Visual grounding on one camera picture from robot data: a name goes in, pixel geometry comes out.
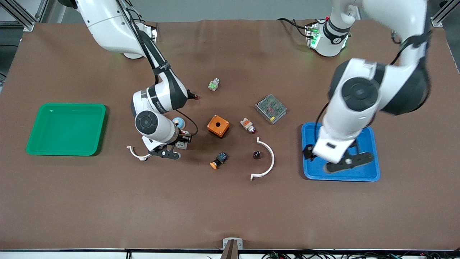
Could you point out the orange black push button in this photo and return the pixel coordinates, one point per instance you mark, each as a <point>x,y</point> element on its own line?
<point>221,157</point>

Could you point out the light blue dome button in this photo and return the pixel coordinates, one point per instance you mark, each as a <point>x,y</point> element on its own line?
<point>180,123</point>

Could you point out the brown table mat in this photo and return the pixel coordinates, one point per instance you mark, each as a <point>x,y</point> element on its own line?
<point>230,208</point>

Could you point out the large white curved bracket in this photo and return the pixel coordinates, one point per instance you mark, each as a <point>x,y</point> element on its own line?
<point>272,158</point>

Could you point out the aluminium frame profile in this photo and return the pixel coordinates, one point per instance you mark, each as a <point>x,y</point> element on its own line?
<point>436,19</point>
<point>27,23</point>

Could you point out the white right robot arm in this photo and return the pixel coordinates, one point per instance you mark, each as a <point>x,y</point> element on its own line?
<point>107,25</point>

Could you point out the green white push button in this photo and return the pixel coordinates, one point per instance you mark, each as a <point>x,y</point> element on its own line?
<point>213,85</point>

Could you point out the small black knob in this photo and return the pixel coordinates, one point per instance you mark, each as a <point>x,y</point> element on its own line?
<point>257,155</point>

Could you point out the white orange red switch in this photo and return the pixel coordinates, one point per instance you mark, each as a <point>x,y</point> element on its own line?
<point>246,124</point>

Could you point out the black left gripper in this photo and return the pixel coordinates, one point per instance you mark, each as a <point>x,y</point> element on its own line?
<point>308,153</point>

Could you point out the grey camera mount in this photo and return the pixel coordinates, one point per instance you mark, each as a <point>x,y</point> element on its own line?
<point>232,248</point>

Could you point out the small white curved bracket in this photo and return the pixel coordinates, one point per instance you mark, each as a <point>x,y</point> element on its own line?
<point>134,154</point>

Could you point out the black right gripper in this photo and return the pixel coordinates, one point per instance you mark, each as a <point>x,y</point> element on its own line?
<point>179,139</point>

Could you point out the green plastic tray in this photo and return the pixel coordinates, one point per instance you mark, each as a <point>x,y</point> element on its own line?
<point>43,144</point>

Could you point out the arm base box green light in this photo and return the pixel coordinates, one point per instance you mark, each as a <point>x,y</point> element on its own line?
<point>312,36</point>
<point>152,32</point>

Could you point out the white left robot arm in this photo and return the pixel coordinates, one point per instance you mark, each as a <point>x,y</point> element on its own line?
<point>359,93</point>

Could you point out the metal mesh power supply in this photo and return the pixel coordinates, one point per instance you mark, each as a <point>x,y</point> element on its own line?
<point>271,108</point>

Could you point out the black red push button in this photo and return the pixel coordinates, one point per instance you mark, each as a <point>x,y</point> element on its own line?
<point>194,96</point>

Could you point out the grey red circuit breaker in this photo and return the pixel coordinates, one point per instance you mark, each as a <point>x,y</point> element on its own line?
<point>183,145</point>

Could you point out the orange button box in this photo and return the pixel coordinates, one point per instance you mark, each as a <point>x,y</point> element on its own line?
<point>222,127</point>

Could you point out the blue plastic tray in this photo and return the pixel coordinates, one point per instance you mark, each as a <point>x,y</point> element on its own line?
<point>370,172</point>

